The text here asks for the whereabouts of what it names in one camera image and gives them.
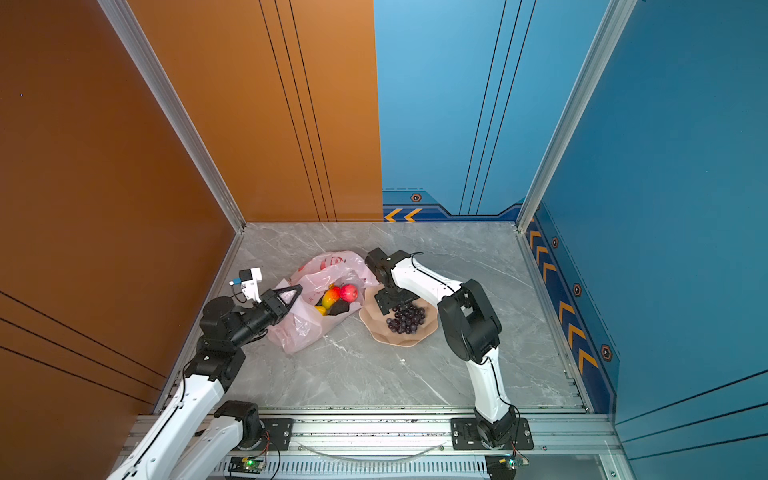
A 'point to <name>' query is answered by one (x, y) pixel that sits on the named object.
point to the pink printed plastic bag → (302, 329)
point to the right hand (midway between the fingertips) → (398, 303)
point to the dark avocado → (338, 307)
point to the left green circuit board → (248, 465)
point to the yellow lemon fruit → (321, 309)
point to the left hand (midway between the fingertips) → (303, 286)
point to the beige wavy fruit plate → (377, 323)
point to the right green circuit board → (512, 462)
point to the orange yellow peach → (330, 296)
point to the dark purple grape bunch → (406, 318)
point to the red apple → (349, 293)
